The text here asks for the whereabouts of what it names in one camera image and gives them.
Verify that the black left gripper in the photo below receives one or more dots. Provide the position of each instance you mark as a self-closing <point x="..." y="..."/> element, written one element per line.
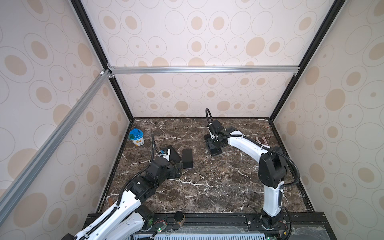
<point x="173" y="174"/>

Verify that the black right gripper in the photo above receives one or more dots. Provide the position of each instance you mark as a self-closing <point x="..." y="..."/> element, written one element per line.
<point x="208" y="141"/>

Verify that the black phone case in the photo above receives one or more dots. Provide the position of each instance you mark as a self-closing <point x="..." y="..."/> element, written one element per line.
<point x="173" y="156"/>

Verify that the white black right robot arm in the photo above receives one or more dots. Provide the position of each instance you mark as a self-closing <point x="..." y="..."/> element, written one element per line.
<point x="276" y="170"/>

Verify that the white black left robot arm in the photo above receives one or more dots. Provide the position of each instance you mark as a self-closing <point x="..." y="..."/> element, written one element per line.
<point x="124" y="217"/>

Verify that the magenta-edged smartphone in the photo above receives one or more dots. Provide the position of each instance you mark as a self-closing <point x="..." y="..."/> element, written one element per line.
<point x="187" y="159"/>

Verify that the blue white yogurt cup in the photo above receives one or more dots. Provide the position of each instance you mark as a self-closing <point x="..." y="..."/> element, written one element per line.
<point x="137" y="137"/>

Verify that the black cylinder on base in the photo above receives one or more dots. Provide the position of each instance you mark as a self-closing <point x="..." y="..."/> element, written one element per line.
<point x="179" y="218"/>

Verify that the silver aluminium crossbar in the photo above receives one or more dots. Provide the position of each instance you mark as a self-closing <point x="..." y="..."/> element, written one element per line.
<point x="205" y="70"/>

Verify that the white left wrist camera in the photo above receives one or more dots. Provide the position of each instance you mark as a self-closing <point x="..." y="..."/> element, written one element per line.
<point x="165" y="153"/>

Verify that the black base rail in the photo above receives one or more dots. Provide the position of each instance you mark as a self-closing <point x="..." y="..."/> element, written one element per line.
<point x="231" y="226"/>

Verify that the silver aluminium side rail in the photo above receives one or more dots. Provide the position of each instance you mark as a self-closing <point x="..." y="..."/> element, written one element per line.
<point x="21" y="184"/>

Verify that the black frame post right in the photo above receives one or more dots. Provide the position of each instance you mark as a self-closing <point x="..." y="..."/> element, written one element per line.
<point x="313" y="47"/>

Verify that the black frame post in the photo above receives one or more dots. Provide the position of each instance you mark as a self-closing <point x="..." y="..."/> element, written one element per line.
<point x="96" y="44"/>
<point x="313" y="47"/>

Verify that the black frame post left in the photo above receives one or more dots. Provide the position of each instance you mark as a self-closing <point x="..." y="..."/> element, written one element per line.
<point x="96" y="44"/>

